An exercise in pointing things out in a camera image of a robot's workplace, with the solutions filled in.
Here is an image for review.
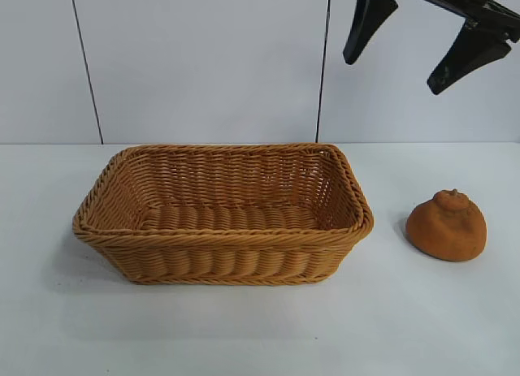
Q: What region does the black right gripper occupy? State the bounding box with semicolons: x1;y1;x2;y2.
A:
342;0;520;96

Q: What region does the orange with knobbed top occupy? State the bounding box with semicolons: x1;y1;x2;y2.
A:
405;188;488;262

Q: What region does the woven wicker basket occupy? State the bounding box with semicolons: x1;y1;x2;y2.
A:
71;143;375;287

